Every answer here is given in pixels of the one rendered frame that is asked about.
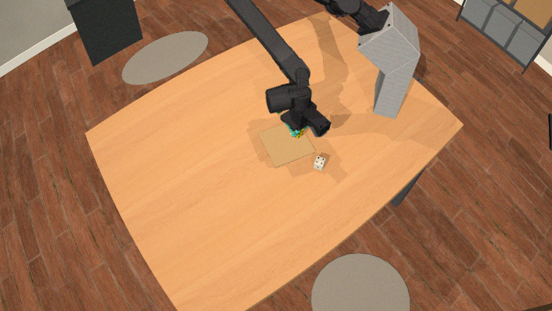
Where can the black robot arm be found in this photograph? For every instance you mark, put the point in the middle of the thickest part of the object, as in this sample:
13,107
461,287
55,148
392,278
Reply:
279,98

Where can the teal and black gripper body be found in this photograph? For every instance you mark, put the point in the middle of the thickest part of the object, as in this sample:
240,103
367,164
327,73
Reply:
287,118

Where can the tan flat mat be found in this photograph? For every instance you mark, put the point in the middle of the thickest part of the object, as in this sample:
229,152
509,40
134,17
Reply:
282,147

